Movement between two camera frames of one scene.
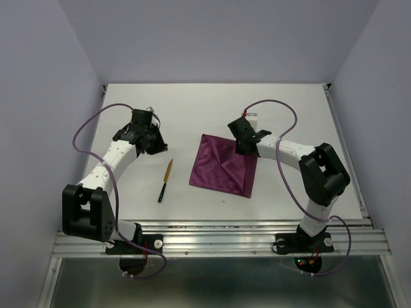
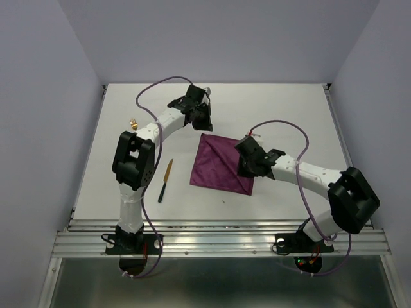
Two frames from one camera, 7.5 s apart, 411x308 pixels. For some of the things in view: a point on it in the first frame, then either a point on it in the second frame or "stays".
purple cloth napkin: x=218 y=166 stays
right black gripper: x=237 y=148 → x=243 y=172
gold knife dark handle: x=165 y=181 stays
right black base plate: x=299 y=242 stays
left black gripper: x=161 y=145 → x=206 y=126
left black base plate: x=155 y=241 stays
